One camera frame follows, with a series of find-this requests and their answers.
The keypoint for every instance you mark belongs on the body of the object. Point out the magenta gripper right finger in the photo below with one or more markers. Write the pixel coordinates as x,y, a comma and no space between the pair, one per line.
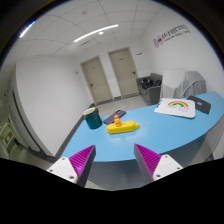
154,166

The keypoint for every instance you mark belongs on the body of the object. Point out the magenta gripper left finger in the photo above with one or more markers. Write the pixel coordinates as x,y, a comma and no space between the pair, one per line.
75,168

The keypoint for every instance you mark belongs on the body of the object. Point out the black notebook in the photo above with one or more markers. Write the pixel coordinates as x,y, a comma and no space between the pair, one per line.
200,104

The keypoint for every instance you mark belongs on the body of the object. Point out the long ceiling light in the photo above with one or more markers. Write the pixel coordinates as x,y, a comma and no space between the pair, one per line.
95,31

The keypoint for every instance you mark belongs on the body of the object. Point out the white rainbow board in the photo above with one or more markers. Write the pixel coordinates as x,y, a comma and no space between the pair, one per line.
176,107

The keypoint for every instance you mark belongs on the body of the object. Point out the beige door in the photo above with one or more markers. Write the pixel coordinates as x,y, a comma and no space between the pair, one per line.
125,71
96,80

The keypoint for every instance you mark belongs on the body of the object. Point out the right beige door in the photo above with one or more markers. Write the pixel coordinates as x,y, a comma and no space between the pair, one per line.
125,71

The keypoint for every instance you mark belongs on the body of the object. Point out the dark purple smartphone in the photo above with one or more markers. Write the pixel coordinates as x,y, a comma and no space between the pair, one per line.
111,118

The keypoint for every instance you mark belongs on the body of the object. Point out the grey armchair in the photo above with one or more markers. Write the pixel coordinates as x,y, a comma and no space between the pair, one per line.
149,88

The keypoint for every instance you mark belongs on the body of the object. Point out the purple wall sign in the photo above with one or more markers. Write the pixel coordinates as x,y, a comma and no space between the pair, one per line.
168,35

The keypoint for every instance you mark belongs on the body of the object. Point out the dark green mug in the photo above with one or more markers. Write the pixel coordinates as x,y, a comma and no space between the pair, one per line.
92,118

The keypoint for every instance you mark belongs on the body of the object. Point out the white covered chair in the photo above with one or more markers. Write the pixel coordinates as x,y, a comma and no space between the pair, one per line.
181,83

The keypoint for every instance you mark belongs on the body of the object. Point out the left beige door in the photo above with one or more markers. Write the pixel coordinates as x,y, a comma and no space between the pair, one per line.
96,80

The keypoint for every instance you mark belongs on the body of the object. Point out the white partition cabinet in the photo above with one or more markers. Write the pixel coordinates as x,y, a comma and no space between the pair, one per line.
47,99

